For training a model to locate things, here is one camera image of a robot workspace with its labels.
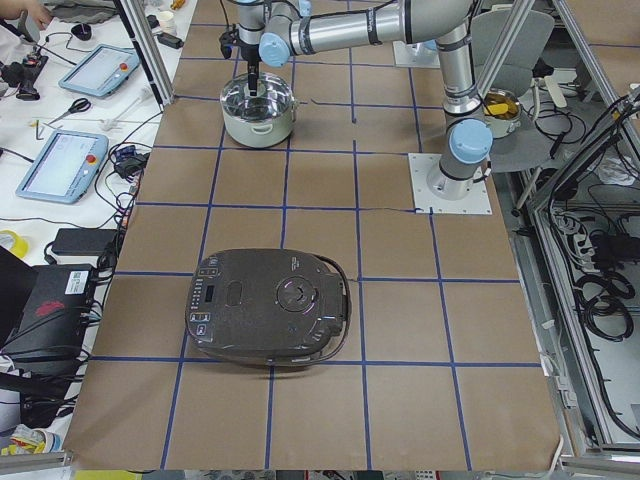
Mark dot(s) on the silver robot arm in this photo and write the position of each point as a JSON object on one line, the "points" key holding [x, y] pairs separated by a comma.
{"points": [[273, 32]]}

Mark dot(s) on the brown rice cooker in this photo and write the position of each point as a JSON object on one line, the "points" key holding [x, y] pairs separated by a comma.
{"points": [[272, 307]]}

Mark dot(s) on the steel bowl with yellow items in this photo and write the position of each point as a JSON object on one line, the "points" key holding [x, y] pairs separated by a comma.
{"points": [[502, 112]]}

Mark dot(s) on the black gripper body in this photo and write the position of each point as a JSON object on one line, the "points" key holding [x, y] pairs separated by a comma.
{"points": [[252, 55]]}

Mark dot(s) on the black power adapter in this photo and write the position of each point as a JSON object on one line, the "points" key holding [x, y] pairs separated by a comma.
{"points": [[79, 242]]}

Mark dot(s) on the lower blue teach pendant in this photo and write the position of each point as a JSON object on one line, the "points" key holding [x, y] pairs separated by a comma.
{"points": [[65, 167]]}

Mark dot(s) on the black scissors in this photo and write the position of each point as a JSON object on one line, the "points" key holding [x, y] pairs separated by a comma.
{"points": [[77, 106]]}

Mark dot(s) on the grey chair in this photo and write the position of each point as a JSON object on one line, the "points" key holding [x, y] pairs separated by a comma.
{"points": [[516, 72]]}

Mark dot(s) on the yellow tape roll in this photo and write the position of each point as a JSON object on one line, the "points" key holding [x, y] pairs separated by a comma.
{"points": [[14, 243]]}

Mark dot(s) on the glass pot lid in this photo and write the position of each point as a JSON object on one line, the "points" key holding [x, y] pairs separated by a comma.
{"points": [[274, 97]]}

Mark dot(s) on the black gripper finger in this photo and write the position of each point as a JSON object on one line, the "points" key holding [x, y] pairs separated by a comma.
{"points": [[253, 83]]}

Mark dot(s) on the blue teach pendant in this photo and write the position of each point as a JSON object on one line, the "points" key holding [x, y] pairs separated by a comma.
{"points": [[102, 71], [65, 167]]}

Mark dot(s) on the upper blue teach pendant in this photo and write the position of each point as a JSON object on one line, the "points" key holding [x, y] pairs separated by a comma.
{"points": [[102, 71]]}

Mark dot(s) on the black computer box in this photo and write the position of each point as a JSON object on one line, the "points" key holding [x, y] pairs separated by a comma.
{"points": [[44, 313]]}

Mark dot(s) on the aluminium frame post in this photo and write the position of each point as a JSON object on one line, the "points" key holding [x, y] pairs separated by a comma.
{"points": [[135, 22]]}

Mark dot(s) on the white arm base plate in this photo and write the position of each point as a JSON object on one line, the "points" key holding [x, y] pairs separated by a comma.
{"points": [[434, 193]]}

